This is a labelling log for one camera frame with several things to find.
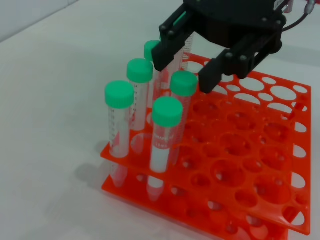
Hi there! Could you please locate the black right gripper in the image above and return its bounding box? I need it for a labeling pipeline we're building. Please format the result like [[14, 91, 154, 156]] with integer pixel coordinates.
[[151, 0, 287, 95]]

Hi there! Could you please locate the orange plastic test tube rack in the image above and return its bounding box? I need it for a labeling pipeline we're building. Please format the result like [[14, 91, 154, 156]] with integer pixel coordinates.
[[99, 52, 313, 240]]

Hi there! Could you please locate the black cable with silver plug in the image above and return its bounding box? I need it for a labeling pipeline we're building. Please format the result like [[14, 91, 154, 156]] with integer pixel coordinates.
[[281, 0, 320, 33]]

